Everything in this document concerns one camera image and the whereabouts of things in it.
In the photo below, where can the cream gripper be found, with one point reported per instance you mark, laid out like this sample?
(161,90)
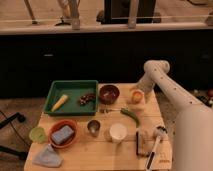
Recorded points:
(141,105)

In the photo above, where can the small orange apple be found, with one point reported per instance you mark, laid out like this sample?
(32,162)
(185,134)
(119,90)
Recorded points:
(137,97)

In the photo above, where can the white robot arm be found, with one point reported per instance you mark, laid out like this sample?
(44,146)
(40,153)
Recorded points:
(193,139)

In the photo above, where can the white paper cup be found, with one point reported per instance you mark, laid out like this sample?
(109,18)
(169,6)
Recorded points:
(118,132)

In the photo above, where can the small steel cup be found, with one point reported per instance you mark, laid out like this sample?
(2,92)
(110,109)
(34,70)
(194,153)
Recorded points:
(94,127)

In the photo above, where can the green chili pepper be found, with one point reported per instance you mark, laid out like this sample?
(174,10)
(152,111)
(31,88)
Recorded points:
(130,114)

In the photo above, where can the dark red bowl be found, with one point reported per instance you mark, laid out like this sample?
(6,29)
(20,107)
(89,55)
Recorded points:
(108,94)

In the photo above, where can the wooden folding table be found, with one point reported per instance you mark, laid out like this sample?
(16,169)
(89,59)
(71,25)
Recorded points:
(99,153)

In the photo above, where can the wooden scrub brush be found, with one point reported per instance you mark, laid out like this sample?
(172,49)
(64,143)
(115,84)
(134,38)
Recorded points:
(142,146)

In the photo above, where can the metal fork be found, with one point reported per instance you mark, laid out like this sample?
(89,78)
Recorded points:
(105,110)

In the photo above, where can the white dish brush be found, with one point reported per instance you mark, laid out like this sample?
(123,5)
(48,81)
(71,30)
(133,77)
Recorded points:
(159,134)

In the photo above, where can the dark red grape bunch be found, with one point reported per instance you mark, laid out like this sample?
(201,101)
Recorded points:
(83,100)

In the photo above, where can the green plastic tray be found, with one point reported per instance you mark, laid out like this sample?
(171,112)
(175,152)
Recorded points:
(74,89)

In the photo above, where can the yellow corn cob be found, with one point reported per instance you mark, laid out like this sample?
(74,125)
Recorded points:
(60,102)

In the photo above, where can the orange plastic bowl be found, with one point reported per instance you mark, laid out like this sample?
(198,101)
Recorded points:
(59,125)

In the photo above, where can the blue sponge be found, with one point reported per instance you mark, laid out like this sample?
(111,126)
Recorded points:
(59,136)

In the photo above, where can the light blue cloth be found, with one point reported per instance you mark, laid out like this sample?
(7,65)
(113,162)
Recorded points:
(48,157)

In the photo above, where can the black stand base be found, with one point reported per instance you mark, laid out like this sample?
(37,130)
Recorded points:
(8,120)

